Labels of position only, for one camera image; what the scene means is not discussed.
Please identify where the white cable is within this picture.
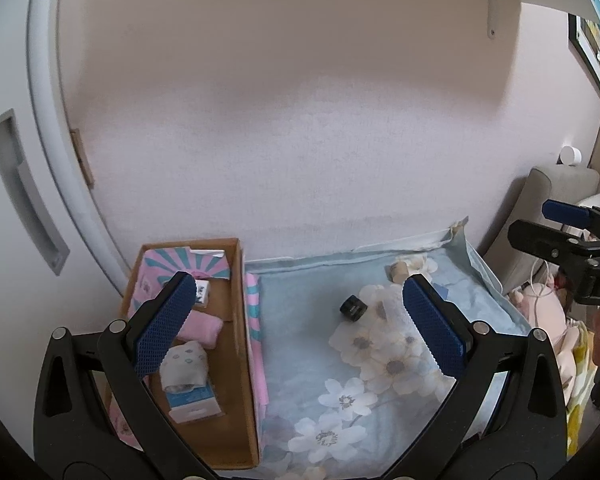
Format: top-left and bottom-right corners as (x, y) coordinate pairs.
(529, 259), (556, 311)

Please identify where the pink striped cardboard box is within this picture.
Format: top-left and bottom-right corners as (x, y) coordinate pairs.
(102, 237), (271, 471)

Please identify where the grey chair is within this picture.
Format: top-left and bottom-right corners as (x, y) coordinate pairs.
(480, 166), (600, 291)

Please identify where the grey recessed door handle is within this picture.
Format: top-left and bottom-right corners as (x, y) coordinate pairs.
(0, 108), (71, 276)

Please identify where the pink plush toy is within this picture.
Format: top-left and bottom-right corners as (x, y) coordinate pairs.
(510, 280), (568, 336)

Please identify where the black picture frame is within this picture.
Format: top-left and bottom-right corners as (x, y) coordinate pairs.
(567, 12), (600, 98)

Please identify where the light blue mattress pad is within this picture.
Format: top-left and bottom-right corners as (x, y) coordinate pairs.
(245, 217), (533, 331)

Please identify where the grey patterned sock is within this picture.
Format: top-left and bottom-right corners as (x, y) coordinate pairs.
(159, 341), (210, 392)

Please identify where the white wardrobe door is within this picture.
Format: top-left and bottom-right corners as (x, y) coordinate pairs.
(0, 0), (131, 461)

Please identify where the blue and white carton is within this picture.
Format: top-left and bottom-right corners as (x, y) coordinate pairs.
(165, 382), (223, 423)

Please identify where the wooden block on wall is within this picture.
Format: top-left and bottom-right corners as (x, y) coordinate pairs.
(70, 129), (95, 188)

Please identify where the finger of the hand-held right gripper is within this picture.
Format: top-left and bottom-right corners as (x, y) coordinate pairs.
(507, 219), (588, 266)
(541, 199), (598, 228)

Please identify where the small black jar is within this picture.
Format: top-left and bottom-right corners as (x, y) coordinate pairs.
(340, 296), (370, 322)

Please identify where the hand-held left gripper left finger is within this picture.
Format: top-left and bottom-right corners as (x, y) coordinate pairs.
(32, 271), (216, 480)

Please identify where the pink fluffy towel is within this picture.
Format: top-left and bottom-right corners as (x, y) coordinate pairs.
(177, 309), (224, 350)

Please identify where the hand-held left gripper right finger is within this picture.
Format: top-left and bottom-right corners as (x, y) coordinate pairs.
(385, 274), (568, 480)

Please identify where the light blue floral blanket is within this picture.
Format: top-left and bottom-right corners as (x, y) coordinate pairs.
(250, 250), (531, 480)

